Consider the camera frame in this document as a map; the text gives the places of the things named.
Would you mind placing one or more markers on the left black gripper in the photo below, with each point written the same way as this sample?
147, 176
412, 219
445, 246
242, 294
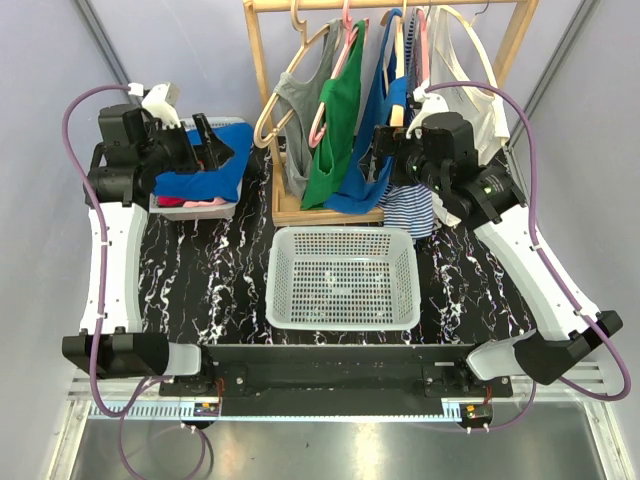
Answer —
212, 149

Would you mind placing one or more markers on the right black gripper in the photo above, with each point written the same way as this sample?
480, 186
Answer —
388, 141

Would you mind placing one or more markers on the beige plastic hanger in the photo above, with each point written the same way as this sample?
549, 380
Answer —
270, 123

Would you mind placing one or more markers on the grey tank top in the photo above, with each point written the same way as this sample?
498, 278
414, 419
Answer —
302, 97

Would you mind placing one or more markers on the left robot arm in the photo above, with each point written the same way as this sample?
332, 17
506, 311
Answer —
137, 146

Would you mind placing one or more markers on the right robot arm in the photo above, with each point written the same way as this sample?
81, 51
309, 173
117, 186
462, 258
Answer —
441, 155

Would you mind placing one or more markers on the blue tank top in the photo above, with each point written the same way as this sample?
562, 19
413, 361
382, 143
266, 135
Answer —
354, 197

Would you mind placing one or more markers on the cream wooden hanger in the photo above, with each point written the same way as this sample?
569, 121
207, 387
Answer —
396, 118

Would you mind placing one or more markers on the blue white striped top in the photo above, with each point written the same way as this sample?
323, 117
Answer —
410, 207

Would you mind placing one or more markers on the pink hanger under green top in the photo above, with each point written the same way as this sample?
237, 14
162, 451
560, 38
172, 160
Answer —
332, 80

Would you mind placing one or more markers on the green tank top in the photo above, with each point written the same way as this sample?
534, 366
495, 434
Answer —
332, 155

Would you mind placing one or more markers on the white tank top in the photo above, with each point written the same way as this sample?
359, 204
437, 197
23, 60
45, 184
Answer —
484, 110

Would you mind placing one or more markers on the pink hanger under striped top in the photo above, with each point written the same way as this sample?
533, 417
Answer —
423, 59

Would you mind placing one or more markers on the cream hanger under white top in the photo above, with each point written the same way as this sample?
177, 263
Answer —
479, 47

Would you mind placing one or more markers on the folded blue cloth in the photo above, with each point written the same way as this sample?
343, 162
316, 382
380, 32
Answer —
206, 185

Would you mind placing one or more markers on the white rear basket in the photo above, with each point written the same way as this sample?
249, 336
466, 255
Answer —
226, 211

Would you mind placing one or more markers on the white basket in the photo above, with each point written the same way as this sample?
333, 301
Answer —
226, 211
340, 278

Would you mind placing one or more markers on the pink red folded clothes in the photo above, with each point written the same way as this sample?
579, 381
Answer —
175, 202

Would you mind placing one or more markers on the wooden clothes rack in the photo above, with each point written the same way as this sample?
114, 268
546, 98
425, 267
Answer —
285, 207

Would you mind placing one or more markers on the white centre basket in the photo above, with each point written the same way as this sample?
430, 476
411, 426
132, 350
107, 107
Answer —
340, 278

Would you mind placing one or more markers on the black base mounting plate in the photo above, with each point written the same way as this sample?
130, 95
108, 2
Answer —
337, 381

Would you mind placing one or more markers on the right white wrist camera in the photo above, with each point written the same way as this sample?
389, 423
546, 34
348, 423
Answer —
431, 103

